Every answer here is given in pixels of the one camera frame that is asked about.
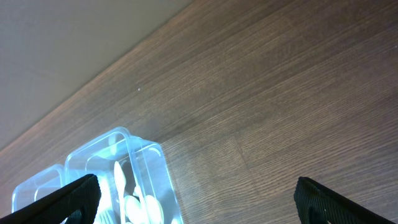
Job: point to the clear plastic container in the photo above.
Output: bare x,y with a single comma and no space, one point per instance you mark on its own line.
38,186
144,167

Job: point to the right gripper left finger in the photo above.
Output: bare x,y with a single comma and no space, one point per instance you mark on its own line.
76,202

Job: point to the white plastic spoon long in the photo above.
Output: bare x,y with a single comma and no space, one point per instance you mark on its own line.
133,210

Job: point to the yellow plastic spoon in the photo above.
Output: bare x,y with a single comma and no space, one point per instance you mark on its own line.
154,210

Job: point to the right clear plastic container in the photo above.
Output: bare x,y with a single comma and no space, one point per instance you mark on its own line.
144,167

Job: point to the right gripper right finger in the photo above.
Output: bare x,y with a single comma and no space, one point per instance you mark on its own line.
316,203

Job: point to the left clear plastic container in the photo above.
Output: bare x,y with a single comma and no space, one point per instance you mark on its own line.
38,186

